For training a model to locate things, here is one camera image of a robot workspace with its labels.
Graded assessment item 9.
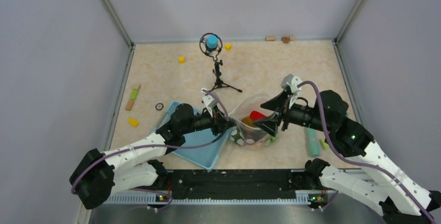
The clear polka dot zip bag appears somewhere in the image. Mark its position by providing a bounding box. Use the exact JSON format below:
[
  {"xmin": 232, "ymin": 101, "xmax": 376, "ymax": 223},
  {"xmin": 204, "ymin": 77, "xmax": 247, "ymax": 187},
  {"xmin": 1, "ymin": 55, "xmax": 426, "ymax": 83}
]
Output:
[{"xmin": 228, "ymin": 94, "xmax": 279, "ymax": 149}]

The teal plastic bottle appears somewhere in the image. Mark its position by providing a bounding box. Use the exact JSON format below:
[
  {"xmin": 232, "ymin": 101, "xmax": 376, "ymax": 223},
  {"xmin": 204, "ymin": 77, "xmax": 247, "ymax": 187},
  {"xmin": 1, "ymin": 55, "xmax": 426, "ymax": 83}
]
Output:
[{"xmin": 305, "ymin": 128, "xmax": 321, "ymax": 157}]

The yellow orange toy fruit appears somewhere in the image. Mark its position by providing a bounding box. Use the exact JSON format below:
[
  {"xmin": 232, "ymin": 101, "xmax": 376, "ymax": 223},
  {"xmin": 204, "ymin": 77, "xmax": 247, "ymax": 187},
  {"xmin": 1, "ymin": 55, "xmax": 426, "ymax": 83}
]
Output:
[{"xmin": 241, "ymin": 116, "xmax": 256, "ymax": 127}]

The yellow green sticky block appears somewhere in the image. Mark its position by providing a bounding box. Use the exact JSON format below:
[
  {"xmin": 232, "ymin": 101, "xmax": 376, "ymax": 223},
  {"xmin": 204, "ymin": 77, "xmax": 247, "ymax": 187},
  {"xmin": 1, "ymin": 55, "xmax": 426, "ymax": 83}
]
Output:
[{"xmin": 319, "ymin": 139, "xmax": 330, "ymax": 150}]

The brown wooden piece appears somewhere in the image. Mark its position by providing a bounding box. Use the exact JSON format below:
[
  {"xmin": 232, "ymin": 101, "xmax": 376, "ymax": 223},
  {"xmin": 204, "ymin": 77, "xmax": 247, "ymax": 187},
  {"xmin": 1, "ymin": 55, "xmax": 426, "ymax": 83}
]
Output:
[{"xmin": 281, "ymin": 36, "xmax": 291, "ymax": 44}]

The yellow cube left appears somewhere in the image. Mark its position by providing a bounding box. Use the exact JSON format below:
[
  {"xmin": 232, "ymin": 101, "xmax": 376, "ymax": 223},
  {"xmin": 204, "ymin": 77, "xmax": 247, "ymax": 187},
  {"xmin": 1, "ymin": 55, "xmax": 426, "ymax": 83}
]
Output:
[{"xmin": 178, "ymin": 56, "xmax": 185, "ymax": 64}]

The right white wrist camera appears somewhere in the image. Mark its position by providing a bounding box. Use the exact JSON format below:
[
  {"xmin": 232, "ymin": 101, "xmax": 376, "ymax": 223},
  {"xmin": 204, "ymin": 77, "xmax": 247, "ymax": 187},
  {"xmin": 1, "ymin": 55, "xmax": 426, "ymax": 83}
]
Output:
[{"xmin": 281, "ymin": 74, "xmax": 303, "ymax": 109}]

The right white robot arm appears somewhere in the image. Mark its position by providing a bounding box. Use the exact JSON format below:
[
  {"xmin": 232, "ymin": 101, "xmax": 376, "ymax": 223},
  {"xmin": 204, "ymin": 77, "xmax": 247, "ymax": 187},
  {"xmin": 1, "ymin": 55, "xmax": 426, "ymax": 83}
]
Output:
[{"xmin": 255, "ymin": 89, "xmax": 440, "ymax": 223}]

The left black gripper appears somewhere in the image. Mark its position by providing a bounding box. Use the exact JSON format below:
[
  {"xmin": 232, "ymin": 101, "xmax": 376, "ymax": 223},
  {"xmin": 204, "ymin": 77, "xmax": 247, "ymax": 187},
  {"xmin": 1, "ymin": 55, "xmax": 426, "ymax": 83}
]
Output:
[{"xmin": 181, "ymin": 104, "xmax": 237, "ymax": 136}]

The purple cable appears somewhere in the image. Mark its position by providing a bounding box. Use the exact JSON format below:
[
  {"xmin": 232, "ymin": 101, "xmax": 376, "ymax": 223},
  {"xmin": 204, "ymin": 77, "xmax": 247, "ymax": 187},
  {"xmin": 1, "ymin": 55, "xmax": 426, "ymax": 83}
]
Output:
[
  {"xmin": 296, "ymin": 80, "xmax": 438, "ymax": 224},
  {"xmin": 70, "ymin": 89, "xmax": 231, "ymax": 195}
]

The green and wood toy block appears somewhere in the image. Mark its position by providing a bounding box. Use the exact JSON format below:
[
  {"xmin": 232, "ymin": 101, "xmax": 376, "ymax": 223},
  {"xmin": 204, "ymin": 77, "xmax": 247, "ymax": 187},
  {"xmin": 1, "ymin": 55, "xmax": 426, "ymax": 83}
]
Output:
[{"xmin": 125, "ymin": 83, "xmax": 141, "ymax": 111}]

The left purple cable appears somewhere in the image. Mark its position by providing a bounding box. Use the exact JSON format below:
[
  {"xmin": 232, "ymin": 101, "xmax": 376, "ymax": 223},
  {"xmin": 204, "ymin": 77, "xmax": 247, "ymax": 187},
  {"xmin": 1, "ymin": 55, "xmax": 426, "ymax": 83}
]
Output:
[{"xmin": 70, "ymin": 89, "xmax": 231, "ymax": 195}]

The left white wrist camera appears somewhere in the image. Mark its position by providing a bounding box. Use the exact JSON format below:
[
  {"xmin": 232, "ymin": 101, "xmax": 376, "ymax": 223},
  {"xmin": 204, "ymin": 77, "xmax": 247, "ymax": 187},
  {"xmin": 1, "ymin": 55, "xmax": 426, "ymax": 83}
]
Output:
[{"xmin": 201, "ymin": 88, "xmax": 219, "ymax": 115}]

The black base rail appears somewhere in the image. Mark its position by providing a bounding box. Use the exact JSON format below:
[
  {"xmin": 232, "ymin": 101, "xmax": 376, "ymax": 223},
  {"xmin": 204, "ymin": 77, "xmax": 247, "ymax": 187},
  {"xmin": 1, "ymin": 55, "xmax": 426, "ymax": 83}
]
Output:
[{"xmin": 139, "ymin": 169, "xmax": 329, "ymax": 203}]

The yellow block front left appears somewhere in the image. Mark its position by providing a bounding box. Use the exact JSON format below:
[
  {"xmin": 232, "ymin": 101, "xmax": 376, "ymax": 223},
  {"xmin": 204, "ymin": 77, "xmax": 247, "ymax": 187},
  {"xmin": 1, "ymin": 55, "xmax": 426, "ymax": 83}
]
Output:
[{"xmin": 127, "ymin": 118, "xmax": 139, "ymax": 127}]

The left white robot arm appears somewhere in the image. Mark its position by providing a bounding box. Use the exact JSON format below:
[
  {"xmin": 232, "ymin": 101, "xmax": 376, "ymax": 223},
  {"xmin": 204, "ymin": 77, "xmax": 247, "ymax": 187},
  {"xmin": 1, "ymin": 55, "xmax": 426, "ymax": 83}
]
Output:
[{"xmin": 69, "ymin": 103, "xmax": 236, "ymax": 209}]

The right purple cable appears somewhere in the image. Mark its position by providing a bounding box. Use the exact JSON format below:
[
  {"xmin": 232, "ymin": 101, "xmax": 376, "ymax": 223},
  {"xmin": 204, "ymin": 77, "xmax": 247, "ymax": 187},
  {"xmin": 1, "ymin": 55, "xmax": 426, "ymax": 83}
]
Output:
[{"xmin": 296, "ymin": 80, "xmax": 438, "ymax": 224}]

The blue microphone on tripod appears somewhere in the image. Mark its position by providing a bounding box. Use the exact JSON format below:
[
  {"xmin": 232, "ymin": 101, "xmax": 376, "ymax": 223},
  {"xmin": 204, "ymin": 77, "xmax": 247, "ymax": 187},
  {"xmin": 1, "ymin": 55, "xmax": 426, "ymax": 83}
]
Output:
[{"xmin": 199, "ymin": 32, "xmax": 243, "ymax": 104}]

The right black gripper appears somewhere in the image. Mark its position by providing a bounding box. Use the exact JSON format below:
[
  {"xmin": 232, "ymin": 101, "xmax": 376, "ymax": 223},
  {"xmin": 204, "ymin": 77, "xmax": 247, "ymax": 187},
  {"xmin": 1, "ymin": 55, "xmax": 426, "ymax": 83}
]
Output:
[{"xmin": 252, "ymin": 89, "xmax": 331, "ymax": 136}]

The blue perforated plastic basket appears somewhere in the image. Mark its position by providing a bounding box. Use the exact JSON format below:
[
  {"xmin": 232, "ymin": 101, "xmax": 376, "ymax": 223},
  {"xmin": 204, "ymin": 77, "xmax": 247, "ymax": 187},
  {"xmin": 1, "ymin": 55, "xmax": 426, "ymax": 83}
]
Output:
[{"xmin": 153, "ymin": 101, "xmax": 230, "ymax": 172}]

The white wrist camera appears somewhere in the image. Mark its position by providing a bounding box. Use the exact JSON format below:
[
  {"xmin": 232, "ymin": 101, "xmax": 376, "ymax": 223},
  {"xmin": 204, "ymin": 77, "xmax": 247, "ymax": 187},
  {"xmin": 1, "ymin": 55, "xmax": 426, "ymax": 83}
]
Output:
[
  {"xmin": 281, "ymin": 74, "xmax": 303, "ymax": 109},
  {"xmin": 201, "ymin": 88, "xmax": 219, "ymax": 115}
]

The red toy bell pepper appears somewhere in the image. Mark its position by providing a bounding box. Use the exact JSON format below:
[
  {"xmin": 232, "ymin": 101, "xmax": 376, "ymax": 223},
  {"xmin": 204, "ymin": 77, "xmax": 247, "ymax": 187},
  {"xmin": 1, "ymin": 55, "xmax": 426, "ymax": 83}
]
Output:
[{"xmin": 249, "ymin": 111, "xmax": 267, "ymax": 121}]

